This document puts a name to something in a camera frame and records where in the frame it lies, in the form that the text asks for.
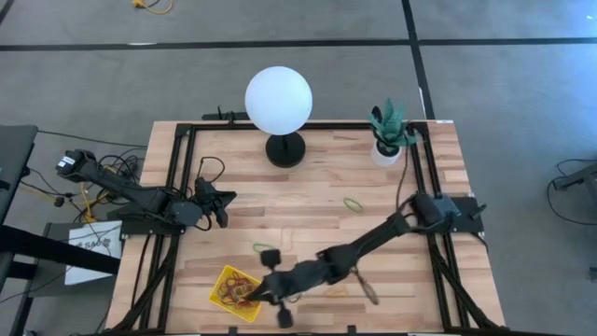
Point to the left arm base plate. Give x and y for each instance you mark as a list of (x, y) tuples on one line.
[(140, 228)]

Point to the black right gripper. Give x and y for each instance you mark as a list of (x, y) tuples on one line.
[(289, 287)]

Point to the black table clamp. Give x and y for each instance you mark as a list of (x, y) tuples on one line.
[(351, 330), (232, 330)]

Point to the black aluminium table frame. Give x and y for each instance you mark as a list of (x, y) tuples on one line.
[(326, 126)]

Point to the white globe lamp black base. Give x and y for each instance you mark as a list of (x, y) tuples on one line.
[(278, 100)]

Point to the black stand leg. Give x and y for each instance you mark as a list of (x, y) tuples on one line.
[(578, 176)]

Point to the black beam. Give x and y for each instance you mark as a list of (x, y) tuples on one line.
[(46, 249)]

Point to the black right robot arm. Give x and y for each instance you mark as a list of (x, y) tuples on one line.
[(373, 233)]

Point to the grey cabinet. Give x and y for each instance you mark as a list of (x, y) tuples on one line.
[(16, 154)]

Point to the white paper sheet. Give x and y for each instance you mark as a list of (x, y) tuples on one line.
[(93, 266)]

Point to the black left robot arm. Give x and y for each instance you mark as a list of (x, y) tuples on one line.
[(135, 191)]

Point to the large red rubber band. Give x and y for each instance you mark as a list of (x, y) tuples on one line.
[(371, 293)]

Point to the small yellow rubber band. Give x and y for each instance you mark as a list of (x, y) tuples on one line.
[(239, 289)]

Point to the yellow plastic bin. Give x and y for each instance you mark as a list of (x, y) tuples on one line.
[(233, 310)]

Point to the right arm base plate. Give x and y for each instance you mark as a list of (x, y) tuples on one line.
[(468, 219)]

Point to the long yellow rubber band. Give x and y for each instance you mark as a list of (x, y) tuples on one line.
[(289, 229)]

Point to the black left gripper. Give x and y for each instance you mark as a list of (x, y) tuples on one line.
[(205, 198)]

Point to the green rubber band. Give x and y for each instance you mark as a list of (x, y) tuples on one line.
[(261, 244), (361, 207)]

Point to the green plant in white pot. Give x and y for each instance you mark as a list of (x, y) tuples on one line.
[(385, 158)]

